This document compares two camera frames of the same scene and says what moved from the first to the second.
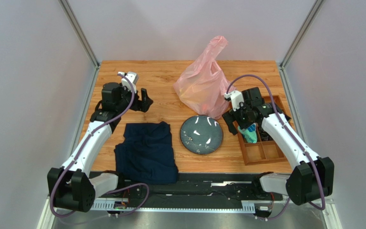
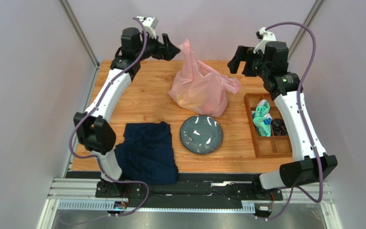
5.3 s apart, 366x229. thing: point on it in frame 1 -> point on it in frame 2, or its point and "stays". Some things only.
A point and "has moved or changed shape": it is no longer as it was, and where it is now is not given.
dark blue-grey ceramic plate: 201,134 stays
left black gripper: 144,105 -> 167,50
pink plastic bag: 202,86 has moved or changed shape
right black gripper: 235,115 -> 244,60
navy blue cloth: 146,156 stays
